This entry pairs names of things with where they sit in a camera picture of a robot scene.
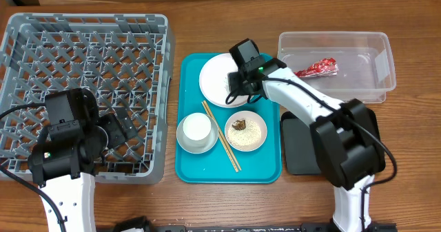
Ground small pink plate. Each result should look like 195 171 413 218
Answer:
225 111 267 152

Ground brown food scrap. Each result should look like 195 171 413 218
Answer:
232 119 246 131

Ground white rice pile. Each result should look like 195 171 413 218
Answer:
227 118 263 151

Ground white cup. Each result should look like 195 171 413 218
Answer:
183 113 211 141

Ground red snack wrapper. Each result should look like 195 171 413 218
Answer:
295 58 338 78

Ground grey bowl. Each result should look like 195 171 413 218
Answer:
176 115 218 154

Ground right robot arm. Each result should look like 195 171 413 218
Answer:
225 39 385 231

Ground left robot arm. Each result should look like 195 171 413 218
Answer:
27 88 138 231

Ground large white plate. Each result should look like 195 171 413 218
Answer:
199 53 247 108

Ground grey plastic dish rack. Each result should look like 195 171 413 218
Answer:
1 13 175 184

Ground teal plastic tray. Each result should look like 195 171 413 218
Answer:
175 53 282 184

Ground black plastic tray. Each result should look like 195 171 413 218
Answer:
280 112 321 176

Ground clear plastic bin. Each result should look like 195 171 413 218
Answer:
278 32 396 103

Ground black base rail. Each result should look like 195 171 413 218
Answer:
96 216 399 232

